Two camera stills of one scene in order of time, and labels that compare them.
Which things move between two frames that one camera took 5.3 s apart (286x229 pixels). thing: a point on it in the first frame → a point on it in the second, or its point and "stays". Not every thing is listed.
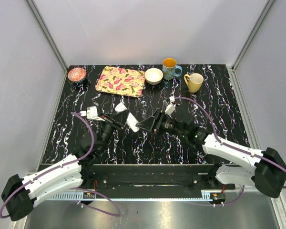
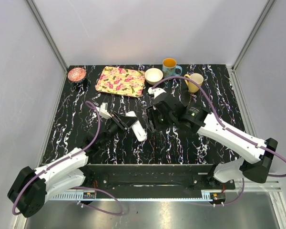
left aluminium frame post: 46,34 stays
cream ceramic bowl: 153,76 stays
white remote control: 131,122 → 137,128
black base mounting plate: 151,178 stays
